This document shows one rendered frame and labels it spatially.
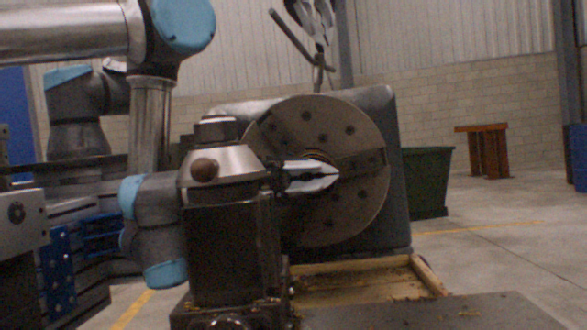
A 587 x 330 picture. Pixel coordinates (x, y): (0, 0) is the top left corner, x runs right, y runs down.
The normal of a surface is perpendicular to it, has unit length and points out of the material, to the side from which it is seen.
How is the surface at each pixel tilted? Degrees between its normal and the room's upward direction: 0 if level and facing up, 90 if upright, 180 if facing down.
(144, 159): 86
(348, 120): 90
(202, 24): 89
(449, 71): 90
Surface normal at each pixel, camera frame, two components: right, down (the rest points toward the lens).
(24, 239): 0.98, -0.11
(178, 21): 0.63, -0.04
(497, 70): 0.00, 0.05
